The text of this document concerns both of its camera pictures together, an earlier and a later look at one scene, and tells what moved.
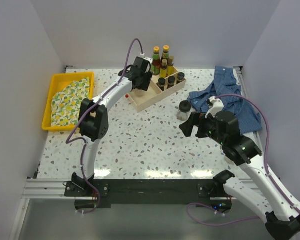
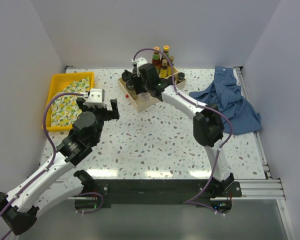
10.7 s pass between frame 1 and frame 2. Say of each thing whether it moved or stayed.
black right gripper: moved
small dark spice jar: stayed
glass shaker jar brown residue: moved
